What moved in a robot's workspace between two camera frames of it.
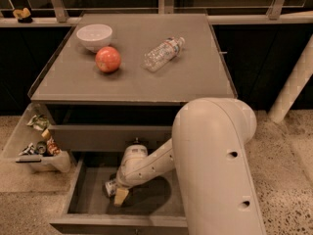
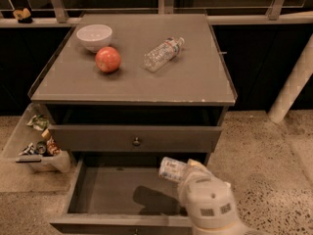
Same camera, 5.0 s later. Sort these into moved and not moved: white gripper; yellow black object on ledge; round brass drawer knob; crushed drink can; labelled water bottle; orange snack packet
Moved: white gripper; labelled water bottle
Not moved: yellow black object on ledge; round brass drawer knob; orange snack packet; crushed drink can
